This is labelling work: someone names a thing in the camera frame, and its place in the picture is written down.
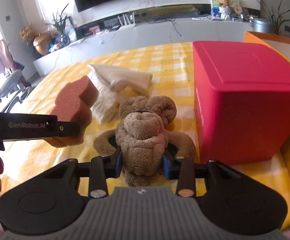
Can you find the teddy bear on cabinet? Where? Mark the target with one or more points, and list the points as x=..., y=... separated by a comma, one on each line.
x=224, y=9

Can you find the golden acorn vase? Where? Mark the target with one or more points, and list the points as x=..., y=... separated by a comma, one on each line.
x=41, y=43

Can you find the white wifi router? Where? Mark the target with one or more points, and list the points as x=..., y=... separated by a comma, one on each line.
x=126, y=21

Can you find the white marble tv cabinet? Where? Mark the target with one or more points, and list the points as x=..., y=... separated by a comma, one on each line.
x=143, y=35

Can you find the pink kids chair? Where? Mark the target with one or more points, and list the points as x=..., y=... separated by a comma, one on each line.
x=14, y=88

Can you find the grey metal trash can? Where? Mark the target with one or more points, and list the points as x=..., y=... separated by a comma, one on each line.
x=262, y=25

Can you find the beige folded cloth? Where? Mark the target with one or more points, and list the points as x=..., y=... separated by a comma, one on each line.
x=111, y=82

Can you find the green floor plant right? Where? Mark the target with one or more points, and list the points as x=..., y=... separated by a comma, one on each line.
x=276, y=17

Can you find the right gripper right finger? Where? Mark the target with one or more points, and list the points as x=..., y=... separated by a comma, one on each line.
x=182, y=170

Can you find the red cube box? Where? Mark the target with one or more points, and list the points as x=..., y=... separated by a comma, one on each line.
x=242, y=104

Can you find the green potted plant left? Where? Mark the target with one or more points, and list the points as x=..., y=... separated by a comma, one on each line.
x=59, y=23

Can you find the dried flower bouquet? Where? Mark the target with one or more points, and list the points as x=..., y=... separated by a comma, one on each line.
x=28, y=34

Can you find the brown bear-shaped sponge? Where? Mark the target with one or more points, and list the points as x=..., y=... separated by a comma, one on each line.
x=73, y=104

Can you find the picture book behind bear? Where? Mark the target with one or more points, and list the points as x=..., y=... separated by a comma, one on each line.
x=236, y=10

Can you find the brown plush monkey toy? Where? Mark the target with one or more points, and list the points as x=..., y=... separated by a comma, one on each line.
x=143, y=136

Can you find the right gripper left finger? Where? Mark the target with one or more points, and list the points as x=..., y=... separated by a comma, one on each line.
x=102, y=168

